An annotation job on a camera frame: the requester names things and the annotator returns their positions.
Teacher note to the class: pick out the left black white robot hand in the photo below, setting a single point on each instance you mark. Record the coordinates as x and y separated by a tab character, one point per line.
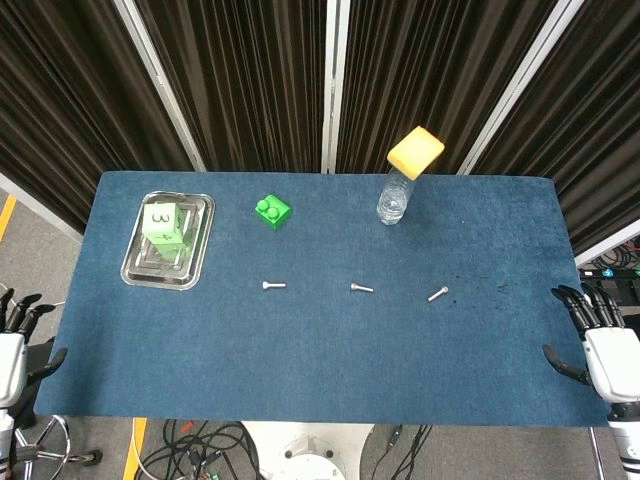
12	360

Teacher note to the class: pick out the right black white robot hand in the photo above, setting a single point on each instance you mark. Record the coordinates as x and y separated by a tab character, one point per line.
615	360

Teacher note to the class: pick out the metal bolt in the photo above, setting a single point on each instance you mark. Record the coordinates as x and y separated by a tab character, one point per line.
274	285
437	294
361	287

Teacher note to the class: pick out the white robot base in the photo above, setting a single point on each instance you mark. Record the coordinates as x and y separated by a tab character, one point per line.
310	450

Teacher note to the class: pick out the black power strip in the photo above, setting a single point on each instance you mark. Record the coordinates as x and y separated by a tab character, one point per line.
607	273

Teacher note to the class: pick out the chrome stool base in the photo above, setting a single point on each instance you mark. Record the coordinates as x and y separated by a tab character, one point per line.
55	452

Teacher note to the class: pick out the stainless steel tray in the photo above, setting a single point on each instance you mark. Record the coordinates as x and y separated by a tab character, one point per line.
135	272

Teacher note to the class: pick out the yellow floor tape strip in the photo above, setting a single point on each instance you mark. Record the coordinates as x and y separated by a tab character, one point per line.
134	450

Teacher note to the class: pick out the light green numbered foam cube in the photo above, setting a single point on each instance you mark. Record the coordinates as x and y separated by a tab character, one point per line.
162	225

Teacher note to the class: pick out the dark pleated curtain panel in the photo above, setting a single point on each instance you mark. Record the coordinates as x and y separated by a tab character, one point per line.
65	100
240	80
590	125
415	65

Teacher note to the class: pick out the clear plastic water bottle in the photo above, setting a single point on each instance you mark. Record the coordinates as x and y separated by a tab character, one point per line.
394	202

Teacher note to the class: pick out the yellow sponge block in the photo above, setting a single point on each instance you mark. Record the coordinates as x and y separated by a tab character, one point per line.
415	152

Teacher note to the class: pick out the blue fabric table cover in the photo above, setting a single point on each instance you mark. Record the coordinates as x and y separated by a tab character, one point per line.
320	350

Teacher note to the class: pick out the green toy building block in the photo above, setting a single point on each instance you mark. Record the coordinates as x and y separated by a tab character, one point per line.
272	212

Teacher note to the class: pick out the white frame post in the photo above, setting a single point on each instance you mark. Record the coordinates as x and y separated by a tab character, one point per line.
520	90
335	85
160	95

